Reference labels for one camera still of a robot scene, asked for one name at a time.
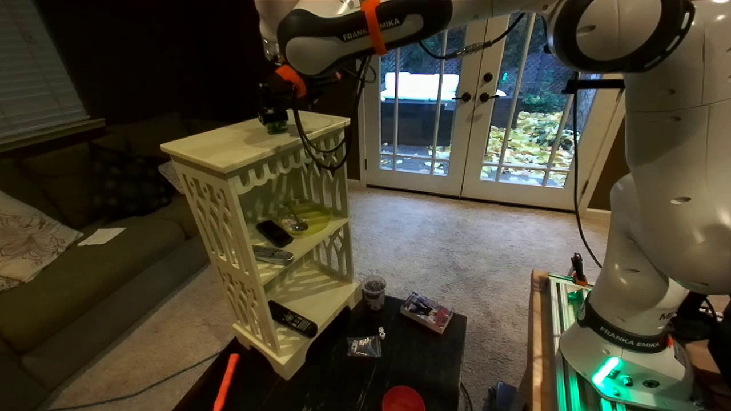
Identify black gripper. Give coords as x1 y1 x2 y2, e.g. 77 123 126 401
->
256 74 301 138

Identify white lattice shelf cabinet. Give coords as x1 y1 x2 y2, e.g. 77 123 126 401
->
158 109 364 382

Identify black smartphone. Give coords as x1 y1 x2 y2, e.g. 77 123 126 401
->
256 216 294 248

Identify grey flat remote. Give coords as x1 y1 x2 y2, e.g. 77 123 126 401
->
252 244 294 268

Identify dark patterned cushion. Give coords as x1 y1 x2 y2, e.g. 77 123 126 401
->
83 144 181 227

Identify white glass french door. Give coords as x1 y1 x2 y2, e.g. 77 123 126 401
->
364 14 477 197
463 14 615 213

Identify black remote control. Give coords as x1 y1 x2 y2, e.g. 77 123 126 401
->
268 300 320 340

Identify small glass cup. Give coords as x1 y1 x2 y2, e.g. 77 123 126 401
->
362 278 389 312

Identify white paper slip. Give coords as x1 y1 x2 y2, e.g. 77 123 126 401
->
75 227 129 248

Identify clear plastic bag of dice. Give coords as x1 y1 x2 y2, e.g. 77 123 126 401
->
346 334 383 361

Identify window blinds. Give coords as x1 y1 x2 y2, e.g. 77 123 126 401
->
0 0 107 151

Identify dark couch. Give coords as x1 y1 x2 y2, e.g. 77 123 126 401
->
0 111 213 411

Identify red stick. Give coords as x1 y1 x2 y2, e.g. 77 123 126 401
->
211 349 242 411

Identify patterned light pillow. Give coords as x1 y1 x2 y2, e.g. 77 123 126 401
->
0 190 84 292

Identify black boom stand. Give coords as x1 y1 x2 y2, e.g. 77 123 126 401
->
561 75 629 98

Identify blue object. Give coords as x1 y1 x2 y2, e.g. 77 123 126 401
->
486 382 520 411

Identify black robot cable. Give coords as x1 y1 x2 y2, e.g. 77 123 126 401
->
290 55 362 175

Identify orange cable strap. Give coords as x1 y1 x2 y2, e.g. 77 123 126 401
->
358 0 389 55
272 63 309 101

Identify black floor cable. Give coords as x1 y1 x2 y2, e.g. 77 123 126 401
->
43 352 223 411

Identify wooden robot mount platform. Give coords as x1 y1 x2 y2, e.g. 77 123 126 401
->
527 270 731 411

